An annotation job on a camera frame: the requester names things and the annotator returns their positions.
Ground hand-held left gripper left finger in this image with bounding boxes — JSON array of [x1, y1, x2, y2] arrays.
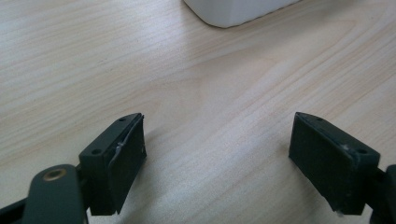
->
[[78, 112, 148, 217]]

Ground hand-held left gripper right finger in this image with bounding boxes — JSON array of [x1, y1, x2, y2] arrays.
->
[[288, 111, 381, 217]]

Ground white plastic container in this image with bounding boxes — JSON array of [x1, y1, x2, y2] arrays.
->
[[182, 0, 302, 29]]

